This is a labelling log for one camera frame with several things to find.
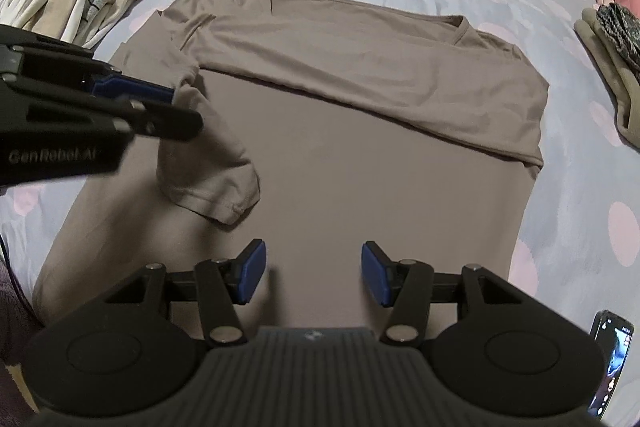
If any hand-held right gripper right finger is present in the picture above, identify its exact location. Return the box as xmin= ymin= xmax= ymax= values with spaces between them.
xmin=361 ymin=241 xmax=526 ymax=348

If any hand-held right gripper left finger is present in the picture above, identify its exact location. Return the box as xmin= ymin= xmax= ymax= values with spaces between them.
xmin=105 ymin=238 xmax=267 ymax=349

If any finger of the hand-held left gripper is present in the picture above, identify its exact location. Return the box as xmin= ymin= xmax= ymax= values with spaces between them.
xmin=0 ymin=24 xmax=177 ymax=105
xmin=30 ymin=98 xmax=203 ymax=141

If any taupe t-shirt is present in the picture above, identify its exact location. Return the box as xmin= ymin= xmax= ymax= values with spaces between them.
xmin=32 ymin=0 xmax=551 ymax=328

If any black smartphone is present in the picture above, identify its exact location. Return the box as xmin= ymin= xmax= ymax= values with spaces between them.
xmin=586 ymin=309 xmax=633 ymax=418

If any olive folded cloth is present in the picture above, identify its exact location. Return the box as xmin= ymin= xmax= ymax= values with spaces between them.
xmin=574 ymin=7 xmax=640 ymax=142

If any dark floral garment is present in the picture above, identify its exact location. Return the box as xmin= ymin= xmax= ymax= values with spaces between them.
xmin=595 ymin=3 xmax=640 ymax=82

